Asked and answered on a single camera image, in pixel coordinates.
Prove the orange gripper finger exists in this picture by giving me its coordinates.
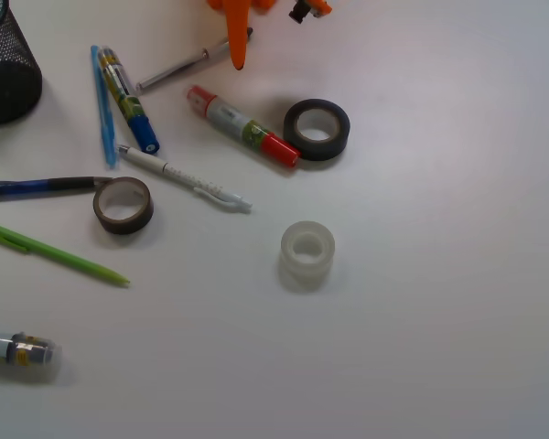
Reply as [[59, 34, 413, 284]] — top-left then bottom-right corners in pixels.
[[223, 0, 251, 70]]

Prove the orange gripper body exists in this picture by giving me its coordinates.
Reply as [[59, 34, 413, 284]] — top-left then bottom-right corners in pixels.
[[207, 0, 275, 10]]

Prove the black electrical tape roll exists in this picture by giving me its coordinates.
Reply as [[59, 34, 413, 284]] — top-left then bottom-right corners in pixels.
[[283, 99, 350, 162]]

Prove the brown tape roll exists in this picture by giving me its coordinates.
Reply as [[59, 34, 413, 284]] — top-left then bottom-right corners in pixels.
[[92, 177, 154, 235]]

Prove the clear tape roll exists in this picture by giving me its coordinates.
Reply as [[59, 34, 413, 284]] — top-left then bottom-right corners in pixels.
[[279, 220, 336, 291]]

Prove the silver metal pen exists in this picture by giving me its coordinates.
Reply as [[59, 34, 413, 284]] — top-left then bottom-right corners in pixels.
[[135, 37, 231, 95]]

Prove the light blue ballpoint pen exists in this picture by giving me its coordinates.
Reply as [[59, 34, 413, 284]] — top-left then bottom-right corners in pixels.
[[91, 45, 117, 169]]

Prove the white retractable pen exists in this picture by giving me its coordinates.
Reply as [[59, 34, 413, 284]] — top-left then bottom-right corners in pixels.
[[117, 145, 253, 212]]

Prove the black mesh pen holder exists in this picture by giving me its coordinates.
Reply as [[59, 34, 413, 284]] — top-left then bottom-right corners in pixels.
[[0, 0, 43, 125]]

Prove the dark blue black pen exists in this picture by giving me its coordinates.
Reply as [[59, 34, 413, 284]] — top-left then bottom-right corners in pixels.
[[0, 177, 113, 198]]

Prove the red cap whiteboard marker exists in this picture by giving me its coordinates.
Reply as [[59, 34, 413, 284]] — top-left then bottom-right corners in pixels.
[[187, 85, 300, 168]]

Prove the blue cap whiteboard marker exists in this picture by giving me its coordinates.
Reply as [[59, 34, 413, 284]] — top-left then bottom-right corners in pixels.
[[97, 47, 160, 155]]

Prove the green mechanical pencil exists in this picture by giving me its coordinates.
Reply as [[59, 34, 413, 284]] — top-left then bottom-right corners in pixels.
[[0, 226, 130, 287]]

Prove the black cap whiteboard marker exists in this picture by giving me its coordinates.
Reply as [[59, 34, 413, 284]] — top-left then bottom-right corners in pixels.
[[0, 332, 62, 381]]

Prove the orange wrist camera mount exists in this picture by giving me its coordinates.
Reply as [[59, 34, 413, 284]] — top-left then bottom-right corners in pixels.
[[288, 0, 333, 24]]

